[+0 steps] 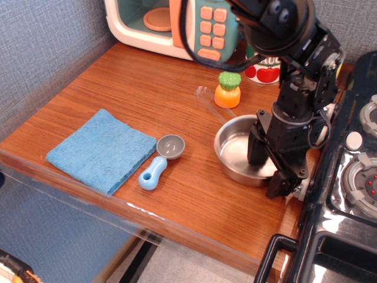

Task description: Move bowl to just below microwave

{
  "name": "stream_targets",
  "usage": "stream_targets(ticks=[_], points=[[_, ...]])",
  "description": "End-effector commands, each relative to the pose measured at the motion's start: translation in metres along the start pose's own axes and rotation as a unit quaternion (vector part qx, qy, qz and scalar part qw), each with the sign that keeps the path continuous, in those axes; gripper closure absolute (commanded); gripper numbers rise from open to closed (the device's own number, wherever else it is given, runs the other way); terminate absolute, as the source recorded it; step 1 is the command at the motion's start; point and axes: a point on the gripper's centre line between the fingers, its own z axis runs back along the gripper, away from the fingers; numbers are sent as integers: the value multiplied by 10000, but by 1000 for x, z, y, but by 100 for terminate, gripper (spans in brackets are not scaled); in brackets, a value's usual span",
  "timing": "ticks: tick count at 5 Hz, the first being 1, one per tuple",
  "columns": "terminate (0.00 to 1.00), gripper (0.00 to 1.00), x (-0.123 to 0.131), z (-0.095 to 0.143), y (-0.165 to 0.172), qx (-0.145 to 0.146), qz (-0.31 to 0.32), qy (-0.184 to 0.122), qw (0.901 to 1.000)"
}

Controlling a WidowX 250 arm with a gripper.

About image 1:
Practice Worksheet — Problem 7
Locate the stainless steel pan bowl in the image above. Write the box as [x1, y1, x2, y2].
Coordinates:
[195, 85, 280, 188]

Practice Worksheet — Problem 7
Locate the pineapple slices can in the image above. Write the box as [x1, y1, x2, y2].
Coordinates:
[336, 57, 345, 79]

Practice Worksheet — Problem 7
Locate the teal toy microwave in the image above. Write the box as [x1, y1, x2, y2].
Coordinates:
[104, 1, 242, 62]

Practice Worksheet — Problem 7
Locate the white stove knob middle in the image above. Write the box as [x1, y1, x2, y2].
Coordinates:
[315, 126, 328, 147]

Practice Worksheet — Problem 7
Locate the white stove knob lower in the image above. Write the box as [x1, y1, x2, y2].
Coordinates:
[293, 178, 310, 202]

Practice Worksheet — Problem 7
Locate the orange toy carrot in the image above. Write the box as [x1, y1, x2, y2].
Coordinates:
[214, 71, 242, 109]

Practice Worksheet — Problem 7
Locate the orange object at corner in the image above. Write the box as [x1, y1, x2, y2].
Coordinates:
[1, 250, 41, 283]

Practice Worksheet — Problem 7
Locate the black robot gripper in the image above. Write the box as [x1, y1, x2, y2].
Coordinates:
[247, 109, 329, 199]

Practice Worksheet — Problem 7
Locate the white stove knob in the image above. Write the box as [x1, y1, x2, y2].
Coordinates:
[323, 103, 336, 122]
[315, 126, 328, 147]
[293, 178, 310, 202]

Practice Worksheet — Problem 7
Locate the blue grey toy scoop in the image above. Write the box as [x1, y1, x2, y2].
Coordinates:
[138, 134, 186, 190]

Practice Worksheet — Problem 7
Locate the tomato sauce can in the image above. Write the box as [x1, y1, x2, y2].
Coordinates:
[244, 57, 280, 84]

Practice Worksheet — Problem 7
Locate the black toy stove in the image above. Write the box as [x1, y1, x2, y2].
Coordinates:
[255, 51, 376, 282]

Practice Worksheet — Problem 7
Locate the white stove knob upper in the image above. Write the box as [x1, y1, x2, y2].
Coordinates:
[323, 103, 336, 122]

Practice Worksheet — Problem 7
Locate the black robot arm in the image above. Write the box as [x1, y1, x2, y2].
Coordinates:
[230, 1, 345, 198]

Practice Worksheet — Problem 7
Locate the black cable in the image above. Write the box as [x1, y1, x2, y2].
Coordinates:
[178, 0, 266, 73]

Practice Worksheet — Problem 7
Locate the blue folded cloth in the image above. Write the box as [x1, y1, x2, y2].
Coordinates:
[46, 109, 157, 195]

